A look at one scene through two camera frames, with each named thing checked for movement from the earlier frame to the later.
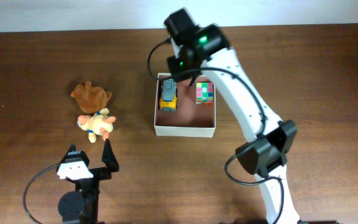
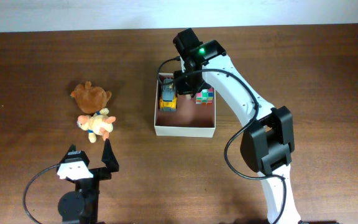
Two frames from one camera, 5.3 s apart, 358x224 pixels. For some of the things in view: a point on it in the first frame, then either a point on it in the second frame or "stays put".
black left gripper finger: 109,158 stays put
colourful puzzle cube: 204,93 stays put
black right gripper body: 178,64 -> 186,84
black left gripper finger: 73,153 -> 72,148
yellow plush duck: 99,124 stays put
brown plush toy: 91,99 stays put
